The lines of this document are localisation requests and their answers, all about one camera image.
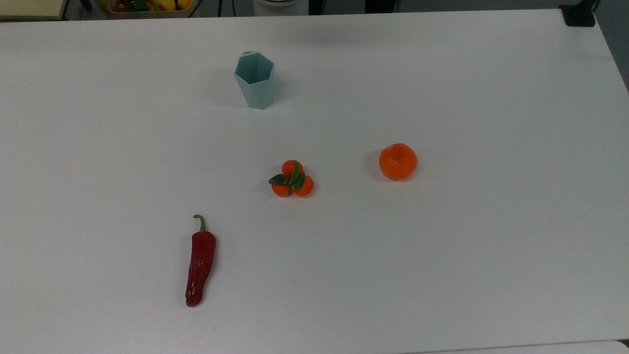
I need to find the orange mandarin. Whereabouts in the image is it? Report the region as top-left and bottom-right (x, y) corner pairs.
(378, 143), (418, 181)

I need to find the small oranges cluster with leaves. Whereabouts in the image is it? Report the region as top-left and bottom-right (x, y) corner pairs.
(268, 159), (315, 198)

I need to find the wooden board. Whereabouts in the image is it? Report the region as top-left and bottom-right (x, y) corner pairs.
(0, 0), (68, 21)

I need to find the red chili pepper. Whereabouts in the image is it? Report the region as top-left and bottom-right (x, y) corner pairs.
(185, 214), (217, 308)

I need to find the beige fruit basket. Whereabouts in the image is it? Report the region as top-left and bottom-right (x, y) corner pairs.
(97, 0), (198, 20)

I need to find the black table clamp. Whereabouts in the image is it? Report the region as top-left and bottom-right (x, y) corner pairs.
(559, 0), (599, 28)

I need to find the light teal hexagonal mug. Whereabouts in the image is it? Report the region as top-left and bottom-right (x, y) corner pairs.
(234, 51), (275, 110)

